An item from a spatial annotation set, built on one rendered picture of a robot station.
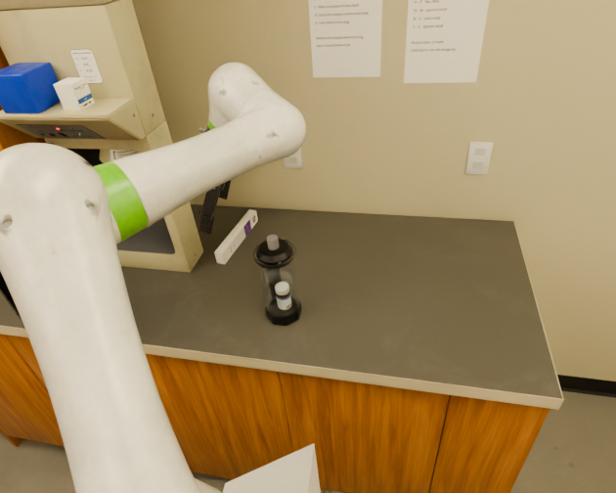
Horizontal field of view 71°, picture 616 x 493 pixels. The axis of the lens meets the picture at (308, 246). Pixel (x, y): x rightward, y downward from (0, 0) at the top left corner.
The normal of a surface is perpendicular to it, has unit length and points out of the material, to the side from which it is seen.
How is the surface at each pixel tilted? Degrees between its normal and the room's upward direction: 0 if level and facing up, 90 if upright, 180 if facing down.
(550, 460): 0
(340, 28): 90
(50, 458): 0
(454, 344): 0
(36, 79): 90
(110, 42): 90
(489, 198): 90
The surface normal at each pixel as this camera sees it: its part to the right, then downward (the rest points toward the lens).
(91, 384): 0.30, -0.12
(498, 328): -0.07, -0.79
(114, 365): 0.67, -0.22
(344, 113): -0.21, 0.61
